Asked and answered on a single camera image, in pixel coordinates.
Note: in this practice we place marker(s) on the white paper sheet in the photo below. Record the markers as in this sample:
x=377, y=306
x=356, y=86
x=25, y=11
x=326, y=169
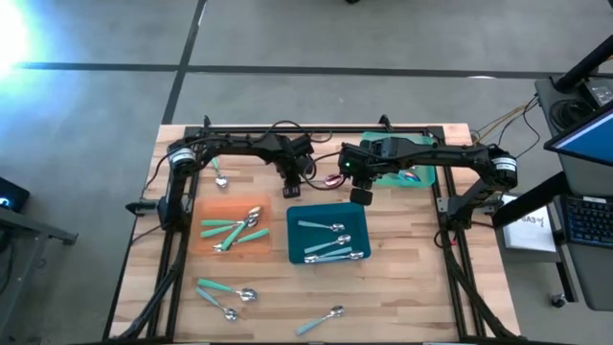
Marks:
x=529, y=230

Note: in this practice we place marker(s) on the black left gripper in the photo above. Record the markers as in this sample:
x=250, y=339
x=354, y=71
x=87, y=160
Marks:
x=293, y=155

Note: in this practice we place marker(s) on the grey side table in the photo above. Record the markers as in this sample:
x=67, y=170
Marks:
x=29, y=227

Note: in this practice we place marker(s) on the black aluminium rig frame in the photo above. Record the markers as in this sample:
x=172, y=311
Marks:
x=239, y=130

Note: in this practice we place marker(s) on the black power adapter box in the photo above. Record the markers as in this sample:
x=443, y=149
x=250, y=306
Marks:
x=601, y=93

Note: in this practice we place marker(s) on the black device blue light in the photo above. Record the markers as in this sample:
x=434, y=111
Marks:
x=14, y=194

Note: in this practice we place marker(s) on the black monitor stand beam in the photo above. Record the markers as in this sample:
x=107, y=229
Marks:
x=531, y=203

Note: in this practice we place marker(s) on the orange translucent plastic bin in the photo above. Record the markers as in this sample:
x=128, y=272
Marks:
x=211, y=206

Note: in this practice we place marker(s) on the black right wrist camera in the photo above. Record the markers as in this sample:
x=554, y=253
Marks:
x=361, y=197

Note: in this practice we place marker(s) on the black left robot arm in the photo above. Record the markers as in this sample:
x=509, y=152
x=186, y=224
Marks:
x=230, y=143

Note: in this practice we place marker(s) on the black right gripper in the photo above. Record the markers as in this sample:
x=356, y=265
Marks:
x=360, y=163

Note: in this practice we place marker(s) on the teal blue plastic bin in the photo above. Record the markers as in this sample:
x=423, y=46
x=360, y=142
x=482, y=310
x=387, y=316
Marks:
x=325, y=211

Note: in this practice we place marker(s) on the black backlit keyboard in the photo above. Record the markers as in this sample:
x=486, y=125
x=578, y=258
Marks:
x=591, y=220

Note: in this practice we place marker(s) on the black round pole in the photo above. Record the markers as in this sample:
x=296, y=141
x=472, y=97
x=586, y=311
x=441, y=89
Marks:
x=586, y=64

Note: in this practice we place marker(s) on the grey computer cart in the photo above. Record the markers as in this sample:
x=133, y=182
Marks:
x=594, y=278

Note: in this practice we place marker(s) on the iridescent rainbow metal spoon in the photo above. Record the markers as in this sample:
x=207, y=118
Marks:
x=412, y=176
x=332, y=181

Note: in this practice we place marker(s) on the black caster wheel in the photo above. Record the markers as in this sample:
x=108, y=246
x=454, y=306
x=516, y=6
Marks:
x=558, y=301

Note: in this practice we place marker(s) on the computer monitor blue screen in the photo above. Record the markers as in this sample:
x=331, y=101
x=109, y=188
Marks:
x=589, y=139

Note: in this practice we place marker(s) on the green translucent plastic bin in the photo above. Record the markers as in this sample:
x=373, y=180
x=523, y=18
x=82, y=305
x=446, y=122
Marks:
x=426, y=179

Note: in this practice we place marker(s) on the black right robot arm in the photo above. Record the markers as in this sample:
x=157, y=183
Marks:
x=445, y=152

